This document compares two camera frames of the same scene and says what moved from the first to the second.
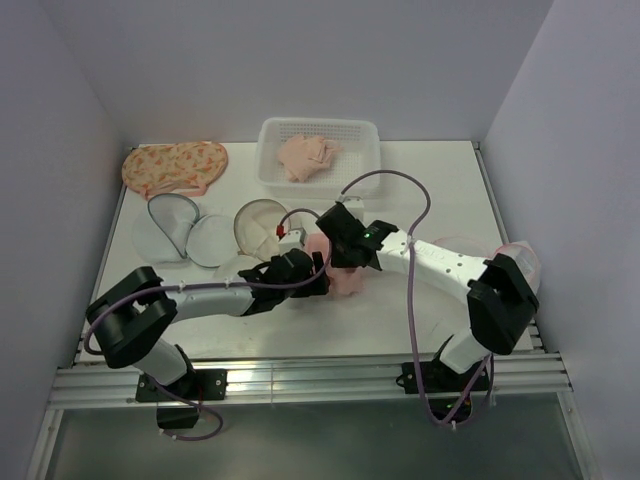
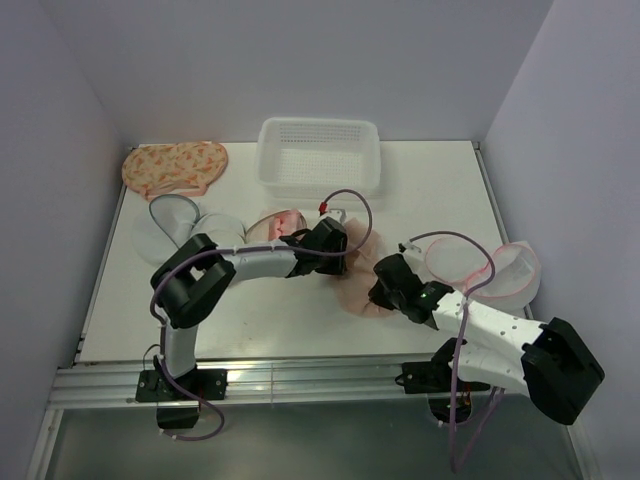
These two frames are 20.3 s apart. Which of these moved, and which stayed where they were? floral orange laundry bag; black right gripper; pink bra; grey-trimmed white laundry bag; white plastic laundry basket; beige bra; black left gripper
Moved: pink bra; beige bra; black left gripper; black right gripper
Stayed: floral orange laundry bag; white plastic laundry basket; grey-trimmed white laundry bag
